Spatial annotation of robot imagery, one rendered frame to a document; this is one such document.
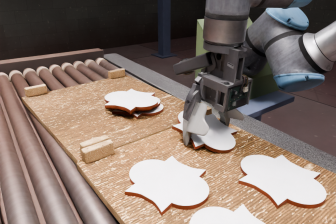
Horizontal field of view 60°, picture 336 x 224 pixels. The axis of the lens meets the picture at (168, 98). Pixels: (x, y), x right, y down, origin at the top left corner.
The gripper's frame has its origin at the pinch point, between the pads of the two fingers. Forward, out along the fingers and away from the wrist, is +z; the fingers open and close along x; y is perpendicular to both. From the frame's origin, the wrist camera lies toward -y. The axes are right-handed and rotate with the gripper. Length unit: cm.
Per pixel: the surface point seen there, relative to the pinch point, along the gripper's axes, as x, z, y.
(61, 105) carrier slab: -18.4, 3.2, -35.9
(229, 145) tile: 0.6, 0.0, 6.4
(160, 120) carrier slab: -2.5, 1.8, -12.5
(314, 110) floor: 248, 95, -80
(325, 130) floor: 215, 94, -52
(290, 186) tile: -1.1, -0.6, 20.5
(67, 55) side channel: 1, 4, -85
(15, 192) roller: -35.9, 3.8, -8.3
